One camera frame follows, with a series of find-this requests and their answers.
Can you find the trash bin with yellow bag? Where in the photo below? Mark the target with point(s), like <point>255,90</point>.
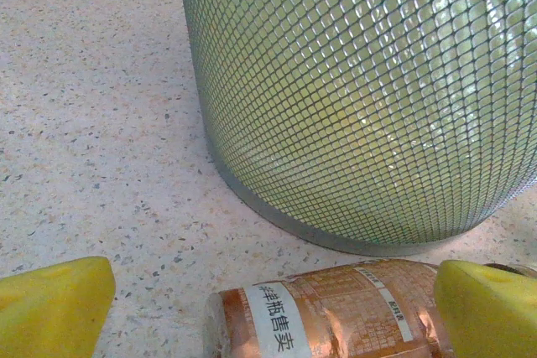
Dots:
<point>335,81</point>

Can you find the grey metal mesh bin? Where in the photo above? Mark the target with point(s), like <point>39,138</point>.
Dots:
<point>260,203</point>

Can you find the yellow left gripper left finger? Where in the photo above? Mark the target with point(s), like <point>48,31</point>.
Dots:
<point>50,312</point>

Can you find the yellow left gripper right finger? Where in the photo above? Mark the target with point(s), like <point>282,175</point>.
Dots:
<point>491,316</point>

